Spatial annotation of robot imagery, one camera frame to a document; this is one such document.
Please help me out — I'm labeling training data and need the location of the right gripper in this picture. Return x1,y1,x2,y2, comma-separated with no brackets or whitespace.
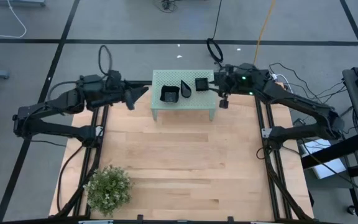
208,67,242,110

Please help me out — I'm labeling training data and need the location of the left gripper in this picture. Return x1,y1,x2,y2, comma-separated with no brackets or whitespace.
104,70,150,111

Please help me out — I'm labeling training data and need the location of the black square mini plate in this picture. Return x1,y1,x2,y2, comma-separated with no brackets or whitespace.
195,77,210,92

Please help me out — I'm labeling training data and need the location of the black wavy mini plate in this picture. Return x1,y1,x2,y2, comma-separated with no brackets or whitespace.
159,85,181,104

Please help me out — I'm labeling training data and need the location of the black teardrop mini plate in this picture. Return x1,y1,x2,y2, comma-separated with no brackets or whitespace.
180,80,193,98

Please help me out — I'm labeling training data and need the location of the sage green perforated metal shelf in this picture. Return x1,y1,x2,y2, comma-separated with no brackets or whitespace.
150,68,217,122

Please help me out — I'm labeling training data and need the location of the artificial green potted plant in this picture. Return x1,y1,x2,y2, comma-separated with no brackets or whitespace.
83,164,134,218

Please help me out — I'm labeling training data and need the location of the white flat box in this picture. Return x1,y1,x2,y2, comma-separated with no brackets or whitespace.
299,136,347,180

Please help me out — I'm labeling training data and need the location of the black stand beam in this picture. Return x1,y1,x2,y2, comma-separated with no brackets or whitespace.
301,133,358,170

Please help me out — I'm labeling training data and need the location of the black aluminium table frame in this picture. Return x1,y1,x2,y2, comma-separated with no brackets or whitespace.
54,70,315,224

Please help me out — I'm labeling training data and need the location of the black coiled cable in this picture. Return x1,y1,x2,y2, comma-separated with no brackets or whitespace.
206,37,225,63

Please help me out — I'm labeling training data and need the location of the white power cable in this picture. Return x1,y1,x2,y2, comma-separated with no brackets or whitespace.
270,73,293,94

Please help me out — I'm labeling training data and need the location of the yellow cable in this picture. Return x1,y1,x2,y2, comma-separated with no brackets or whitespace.
252,0,276,65

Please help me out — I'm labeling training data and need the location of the thin black cable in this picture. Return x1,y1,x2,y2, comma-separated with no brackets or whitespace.
211,0,223,40

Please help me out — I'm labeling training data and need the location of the black cable tangle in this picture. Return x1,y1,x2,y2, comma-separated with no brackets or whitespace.
153,0,180,14

